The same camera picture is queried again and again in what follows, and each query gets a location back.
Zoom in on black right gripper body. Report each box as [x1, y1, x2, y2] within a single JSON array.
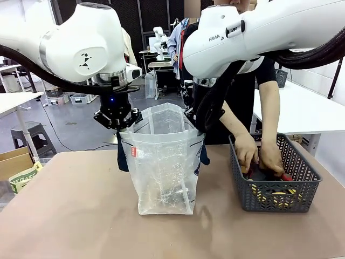
[[192, 85, 213, 111]]

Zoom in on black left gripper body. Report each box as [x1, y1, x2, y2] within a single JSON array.
[[99, 93, 133, 119]]

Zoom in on clear shopping bag navy handles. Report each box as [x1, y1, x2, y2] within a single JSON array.
[[116, 102, 210, 216]]

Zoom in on grey plastic lattice basket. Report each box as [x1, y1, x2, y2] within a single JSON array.
[[274, 69, 289, 89], [228, 132, 323, 213]]

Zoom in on person's right forearm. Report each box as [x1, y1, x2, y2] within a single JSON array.
[[218, 101, 251, 138]]

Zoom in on person's left forearm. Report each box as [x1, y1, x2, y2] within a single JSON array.
[[257, 79, 281, 146]]

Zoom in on paper bag green print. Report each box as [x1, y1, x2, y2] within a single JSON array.
[[9, 161, 44, 194]]

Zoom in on person's right hand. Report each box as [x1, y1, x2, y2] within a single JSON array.
[[233, 133, 260, 173]]

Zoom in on person's left hand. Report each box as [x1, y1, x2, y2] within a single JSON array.
[[258, 141, 285, 178]]

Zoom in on grey storage bin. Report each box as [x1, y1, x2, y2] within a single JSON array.
[[44, 93, 70, 106], [70, 93, 96, 105]]

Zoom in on clear plastic container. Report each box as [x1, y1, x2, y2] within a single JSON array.
[[145, 70, 160, 100]]

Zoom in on person in black shirt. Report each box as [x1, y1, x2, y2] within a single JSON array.
[[185, 0, 278, 146]]

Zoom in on beige background desk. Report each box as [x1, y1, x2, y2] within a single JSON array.
[[147, 61, 175, 74]]

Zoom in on person in red top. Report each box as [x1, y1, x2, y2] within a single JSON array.
[[167, 17, 201, 108]]

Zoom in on grey plastic stool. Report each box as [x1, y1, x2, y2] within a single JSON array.
[[10, 121, 57, 157]]

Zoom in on white table with round leg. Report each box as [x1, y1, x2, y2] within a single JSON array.
[[0, 91, 45, 164]]

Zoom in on large white table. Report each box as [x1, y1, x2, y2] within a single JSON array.
[[250, 79, 345, 157]]

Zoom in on brown cardboard box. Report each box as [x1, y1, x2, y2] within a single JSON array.
[[0, 146, 35, 181]]

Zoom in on yellow black tool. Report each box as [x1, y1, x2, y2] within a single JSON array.
[[249, 183, 304, 207]]

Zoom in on black stand pole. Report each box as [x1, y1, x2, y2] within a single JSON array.
[[327, 58, 345, 100]]

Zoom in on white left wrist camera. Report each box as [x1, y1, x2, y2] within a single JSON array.
[[125, 63, 143, 80]]

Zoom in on long black floor cable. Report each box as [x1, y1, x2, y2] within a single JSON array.
[[40, 99, 119, 152]]

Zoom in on black right arm cable sleeve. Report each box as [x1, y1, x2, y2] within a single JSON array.
[[195, 35, 345, 133]]

